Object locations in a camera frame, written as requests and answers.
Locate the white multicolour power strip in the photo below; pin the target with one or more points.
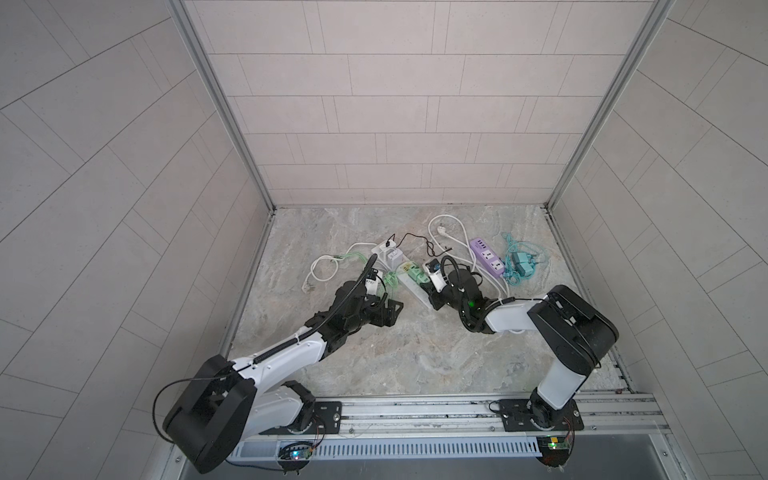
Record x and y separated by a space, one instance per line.
422 292

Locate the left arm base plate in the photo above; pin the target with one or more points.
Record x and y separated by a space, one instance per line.
319 417

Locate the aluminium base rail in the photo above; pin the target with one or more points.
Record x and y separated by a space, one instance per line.
470 422

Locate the white cube charger black plug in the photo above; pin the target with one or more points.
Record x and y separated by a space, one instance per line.
382 249

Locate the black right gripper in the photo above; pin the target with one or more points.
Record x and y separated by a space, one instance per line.
433 294

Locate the white square charger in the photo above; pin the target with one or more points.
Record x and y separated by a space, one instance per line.
394 258

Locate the right circuit board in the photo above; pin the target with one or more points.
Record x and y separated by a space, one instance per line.
555 451

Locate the light green cube charger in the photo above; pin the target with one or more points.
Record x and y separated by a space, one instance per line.
418 275

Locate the left circuit board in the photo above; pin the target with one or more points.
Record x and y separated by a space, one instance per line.
296 452

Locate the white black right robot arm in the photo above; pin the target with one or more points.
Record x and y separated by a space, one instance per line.
578 334

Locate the teal charger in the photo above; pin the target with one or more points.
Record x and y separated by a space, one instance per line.
524 270
520 257

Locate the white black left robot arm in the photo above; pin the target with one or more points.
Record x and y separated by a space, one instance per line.
227 401

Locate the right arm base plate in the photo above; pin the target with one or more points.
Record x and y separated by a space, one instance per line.
525 415

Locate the purple power strip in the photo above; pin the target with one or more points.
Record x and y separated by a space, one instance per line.
489 260

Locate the circuit board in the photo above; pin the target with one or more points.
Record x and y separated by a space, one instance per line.
296 452
555 451

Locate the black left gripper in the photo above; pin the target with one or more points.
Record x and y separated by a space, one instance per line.
388 319

